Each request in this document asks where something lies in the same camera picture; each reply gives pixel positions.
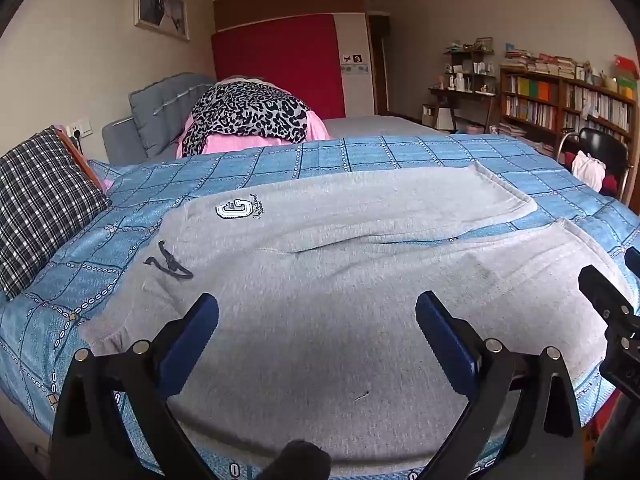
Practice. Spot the brown wooden door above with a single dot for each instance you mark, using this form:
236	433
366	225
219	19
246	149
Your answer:
380	60

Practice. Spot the black chair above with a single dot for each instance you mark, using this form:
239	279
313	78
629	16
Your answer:
605	147

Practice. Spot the leopard print blanket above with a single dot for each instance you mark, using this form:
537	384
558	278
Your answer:
250	110

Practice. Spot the wooden bookshelf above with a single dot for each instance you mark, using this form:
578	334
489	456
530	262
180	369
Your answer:
565	100

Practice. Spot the grey padded headboard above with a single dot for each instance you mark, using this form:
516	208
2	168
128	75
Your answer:
155	105

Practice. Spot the white wardrobe door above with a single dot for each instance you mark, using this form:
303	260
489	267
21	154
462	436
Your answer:
355	60

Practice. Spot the stack of books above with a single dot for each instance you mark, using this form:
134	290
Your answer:
540	62

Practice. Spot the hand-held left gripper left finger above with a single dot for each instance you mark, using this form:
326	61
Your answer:
195	340

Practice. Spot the orange cushion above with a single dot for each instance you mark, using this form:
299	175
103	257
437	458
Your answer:
75	152

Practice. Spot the wooden desk with shelf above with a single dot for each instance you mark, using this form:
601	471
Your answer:
460	92

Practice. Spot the white cloth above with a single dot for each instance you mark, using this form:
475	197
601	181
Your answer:
590	170

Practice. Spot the pink blanket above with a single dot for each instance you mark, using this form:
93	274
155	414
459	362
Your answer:
220	142

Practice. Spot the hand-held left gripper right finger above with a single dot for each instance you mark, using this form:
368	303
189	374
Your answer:
445	340

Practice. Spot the red wardrobe panel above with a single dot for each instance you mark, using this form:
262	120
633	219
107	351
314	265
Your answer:
280	60

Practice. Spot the grey bed sheet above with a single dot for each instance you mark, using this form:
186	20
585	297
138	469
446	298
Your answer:
375	125

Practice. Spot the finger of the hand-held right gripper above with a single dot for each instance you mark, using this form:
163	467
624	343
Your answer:
600	287
633	261

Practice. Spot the framed wall picture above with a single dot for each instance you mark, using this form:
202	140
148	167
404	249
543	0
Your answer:
160	5

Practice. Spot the grey sweat pants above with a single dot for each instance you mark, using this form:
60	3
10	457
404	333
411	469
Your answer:
325	260

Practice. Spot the dark plaid pillow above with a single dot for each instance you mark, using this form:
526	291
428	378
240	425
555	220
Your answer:
40	200

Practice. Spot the red box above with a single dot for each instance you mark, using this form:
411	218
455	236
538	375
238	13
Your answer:
626	66

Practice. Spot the white wall socket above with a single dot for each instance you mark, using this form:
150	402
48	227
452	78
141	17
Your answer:
80	127

